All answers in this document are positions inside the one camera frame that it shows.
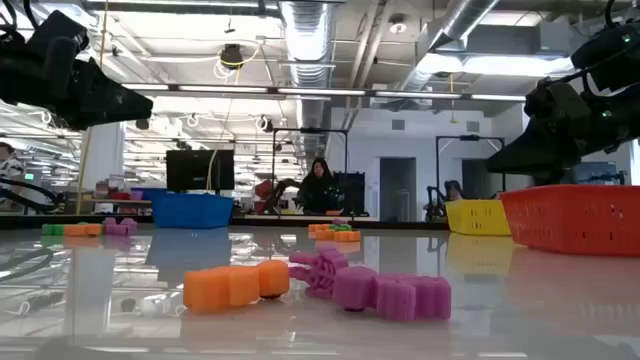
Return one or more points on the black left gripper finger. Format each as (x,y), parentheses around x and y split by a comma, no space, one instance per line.
(110,102)

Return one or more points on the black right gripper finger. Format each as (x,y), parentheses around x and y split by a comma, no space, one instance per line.
(540,150)
(548,179)

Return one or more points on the red plastic basket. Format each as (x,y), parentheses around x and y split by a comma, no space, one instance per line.
(575,220)

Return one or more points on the yellow plastic basket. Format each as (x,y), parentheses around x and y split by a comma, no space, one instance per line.
(475,217)

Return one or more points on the blue plastic basket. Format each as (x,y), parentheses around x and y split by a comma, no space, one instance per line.
(192,212)

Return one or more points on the purple skeleton hand toy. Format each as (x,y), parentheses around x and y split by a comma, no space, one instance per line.
(320,270)

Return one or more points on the black background robot arm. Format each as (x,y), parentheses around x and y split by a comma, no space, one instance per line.
(434,205)

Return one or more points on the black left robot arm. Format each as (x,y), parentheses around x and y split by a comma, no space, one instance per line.
(7,37)

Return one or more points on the dark computer monitor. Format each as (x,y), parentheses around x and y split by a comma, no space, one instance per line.
(600,172)

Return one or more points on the white square column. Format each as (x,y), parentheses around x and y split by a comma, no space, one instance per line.
(102,160)

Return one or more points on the grey door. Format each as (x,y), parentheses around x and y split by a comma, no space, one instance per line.
(477,175)
(397,190)

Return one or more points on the person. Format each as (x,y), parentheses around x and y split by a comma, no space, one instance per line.
(317,192)
(454,192)

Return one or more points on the blue background bin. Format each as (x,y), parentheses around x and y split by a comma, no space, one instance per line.
(150,191)

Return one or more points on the wooden shelf board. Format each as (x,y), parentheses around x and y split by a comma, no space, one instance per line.
(115,201)

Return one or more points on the black monitor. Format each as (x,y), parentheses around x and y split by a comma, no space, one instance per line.
(200,170)

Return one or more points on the red plastic object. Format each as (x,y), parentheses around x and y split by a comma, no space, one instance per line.
(263,192)

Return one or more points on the round smoke detector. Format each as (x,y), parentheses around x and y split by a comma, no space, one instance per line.
(397,27)

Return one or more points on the black slotted rack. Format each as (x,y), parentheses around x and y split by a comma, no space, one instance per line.
(352,192)

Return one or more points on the wooden background desk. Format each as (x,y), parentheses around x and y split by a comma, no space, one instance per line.
(360,218)

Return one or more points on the long white light bar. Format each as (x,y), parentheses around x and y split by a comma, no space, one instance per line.
(320,92)

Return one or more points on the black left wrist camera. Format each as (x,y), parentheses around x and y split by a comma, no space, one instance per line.
(57,37)

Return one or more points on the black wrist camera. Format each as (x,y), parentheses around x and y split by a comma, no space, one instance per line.
(57,37)
(610,55)

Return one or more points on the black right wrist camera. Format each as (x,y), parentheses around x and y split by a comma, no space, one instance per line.
(610,55)

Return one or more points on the black metal frame stand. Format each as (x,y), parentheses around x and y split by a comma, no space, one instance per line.
(470,137)
(310,130)

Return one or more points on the black ceiling camera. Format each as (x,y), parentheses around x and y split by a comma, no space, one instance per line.
(231,55)

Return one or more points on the ribbed silver ventilation duct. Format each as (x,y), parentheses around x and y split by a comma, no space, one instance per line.
(307,40)

